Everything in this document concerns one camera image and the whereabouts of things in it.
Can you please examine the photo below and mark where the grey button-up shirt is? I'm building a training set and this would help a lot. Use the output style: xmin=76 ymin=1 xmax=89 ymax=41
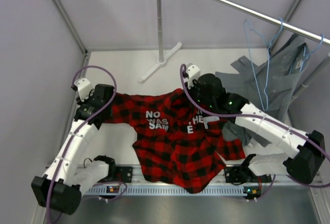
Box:
xmin=215 ymin=33 xmax=309 ymax=148

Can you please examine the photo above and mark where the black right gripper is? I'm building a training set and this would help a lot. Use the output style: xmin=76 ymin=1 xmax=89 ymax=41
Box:
xmin=183 ymin=77 xmax=216 ymax=109

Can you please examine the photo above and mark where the aluminium mounting rail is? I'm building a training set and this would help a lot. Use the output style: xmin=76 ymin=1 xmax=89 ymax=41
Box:
xmin=46 ymin=164 xmax=320 ymax=196

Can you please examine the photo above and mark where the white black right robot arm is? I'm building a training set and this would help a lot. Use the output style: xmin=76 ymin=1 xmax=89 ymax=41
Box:
xmin=183 ymin=70 xmax=329 ymax=186

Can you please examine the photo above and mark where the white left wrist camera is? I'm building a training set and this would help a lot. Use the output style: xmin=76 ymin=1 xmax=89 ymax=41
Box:
xmin=72 ymin=77 xmax=94 ymax=102

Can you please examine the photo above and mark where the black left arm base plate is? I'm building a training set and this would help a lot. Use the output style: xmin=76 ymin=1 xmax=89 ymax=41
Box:
xmin=113 ymin=166 xmax=133 ymax=183

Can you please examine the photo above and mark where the light blue wire hanger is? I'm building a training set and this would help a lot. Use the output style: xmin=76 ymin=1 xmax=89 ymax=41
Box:
xmin=243 ymin=17 xmax=284 ymax=112

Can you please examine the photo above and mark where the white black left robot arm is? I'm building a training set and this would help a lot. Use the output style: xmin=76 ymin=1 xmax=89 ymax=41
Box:
xmin=31 ymin=84 xmax=117 ymax=215

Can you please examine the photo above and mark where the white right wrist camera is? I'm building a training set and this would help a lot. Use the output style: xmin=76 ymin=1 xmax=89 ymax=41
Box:
xmin=183 ymin=63 xmax=201 ymax=88

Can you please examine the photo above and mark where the blue hanger holding grey shirt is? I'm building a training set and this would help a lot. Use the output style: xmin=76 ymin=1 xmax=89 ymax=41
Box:
xmin=289 ymin=34 xmax=325 ymax=74

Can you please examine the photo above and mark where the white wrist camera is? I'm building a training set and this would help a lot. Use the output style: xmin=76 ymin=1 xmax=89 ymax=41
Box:
xmin=183 ymin=63 xmax=201 ymax=88
xmin=72 ymin=77 xmax=94 ymax=102

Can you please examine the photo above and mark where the red black plaid shirt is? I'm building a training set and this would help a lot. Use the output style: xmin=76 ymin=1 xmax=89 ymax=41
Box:
xmin=108 ymin=89 xmax=245 ymax=194

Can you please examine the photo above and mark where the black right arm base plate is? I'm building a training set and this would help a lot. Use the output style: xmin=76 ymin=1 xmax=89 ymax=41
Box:
xmin=224 ymin=166 xmax=258 ymax=185

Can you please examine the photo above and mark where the white clothes rack base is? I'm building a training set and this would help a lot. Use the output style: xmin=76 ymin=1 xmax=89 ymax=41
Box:
xmin=138 ymin=42 xmax=183 ymax=83

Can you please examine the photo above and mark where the silver clothes rack rail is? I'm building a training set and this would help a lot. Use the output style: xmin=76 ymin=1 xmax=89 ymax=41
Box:
xmin=213 ymin=0 xmax=329 ymax=47

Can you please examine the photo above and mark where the grey clothes rack post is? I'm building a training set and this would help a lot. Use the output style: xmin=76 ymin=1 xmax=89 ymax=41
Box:
xmin=156 ymin=0 xmax=165 ymax=64

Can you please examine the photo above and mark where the grey right rack post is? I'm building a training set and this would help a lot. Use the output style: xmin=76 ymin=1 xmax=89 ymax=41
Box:
xmin=289 ymin=53 xmax=330 ymax=105

